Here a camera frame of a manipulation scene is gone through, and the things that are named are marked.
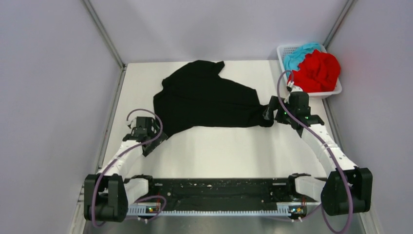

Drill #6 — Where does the black t shirt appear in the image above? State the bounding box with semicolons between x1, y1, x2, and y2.
153;60;274;137

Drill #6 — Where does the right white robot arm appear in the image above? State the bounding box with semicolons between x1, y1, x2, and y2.
263;91;373;216

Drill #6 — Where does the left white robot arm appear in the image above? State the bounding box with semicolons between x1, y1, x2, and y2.
83;117;167;226

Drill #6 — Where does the red t shirt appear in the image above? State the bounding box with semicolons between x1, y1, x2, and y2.
288;50;341;93

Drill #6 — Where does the blue t shirt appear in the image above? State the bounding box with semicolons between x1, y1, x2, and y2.
281;42;325;71

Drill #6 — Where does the white plastic basket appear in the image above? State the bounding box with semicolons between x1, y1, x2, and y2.
276;43;342;99

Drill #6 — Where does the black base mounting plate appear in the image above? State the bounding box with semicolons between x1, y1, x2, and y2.
129;175;319;214

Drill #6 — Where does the white slotted cable duct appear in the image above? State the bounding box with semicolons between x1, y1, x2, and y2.
127;203;306;217

